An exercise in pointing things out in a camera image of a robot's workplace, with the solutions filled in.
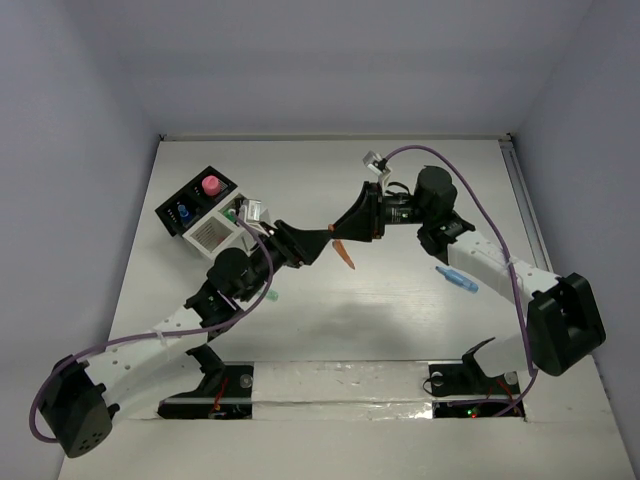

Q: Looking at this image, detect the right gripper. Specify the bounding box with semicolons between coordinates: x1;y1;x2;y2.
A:
330;180;431;241

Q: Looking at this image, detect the pink-capped clear pencil tube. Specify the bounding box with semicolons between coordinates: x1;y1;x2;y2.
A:
201;175;222;197

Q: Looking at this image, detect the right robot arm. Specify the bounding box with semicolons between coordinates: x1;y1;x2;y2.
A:
333;166;606;392

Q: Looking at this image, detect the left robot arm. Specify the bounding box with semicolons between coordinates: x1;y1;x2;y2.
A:
29;220;332;458

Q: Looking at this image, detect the white slotted organizer box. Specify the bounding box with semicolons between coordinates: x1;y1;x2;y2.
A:
182;188;272;261

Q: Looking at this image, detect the black slotted organizer box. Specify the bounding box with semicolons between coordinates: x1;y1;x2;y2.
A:
155;166;237;237

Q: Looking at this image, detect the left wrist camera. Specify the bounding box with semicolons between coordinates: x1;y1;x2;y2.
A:
235;198;267;233

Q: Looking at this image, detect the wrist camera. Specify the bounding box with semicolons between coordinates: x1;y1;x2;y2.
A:
363;151;392;190
235;198;267;233

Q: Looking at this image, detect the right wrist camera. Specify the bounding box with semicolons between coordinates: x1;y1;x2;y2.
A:
363;151;392;190

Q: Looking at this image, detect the aluminium side rail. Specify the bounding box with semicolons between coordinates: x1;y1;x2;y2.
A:
499;138;581;354

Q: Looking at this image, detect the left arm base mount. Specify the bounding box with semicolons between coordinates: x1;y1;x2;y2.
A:
157;345;254;420

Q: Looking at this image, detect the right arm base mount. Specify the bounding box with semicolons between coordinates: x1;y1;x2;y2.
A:
422;338;521;419

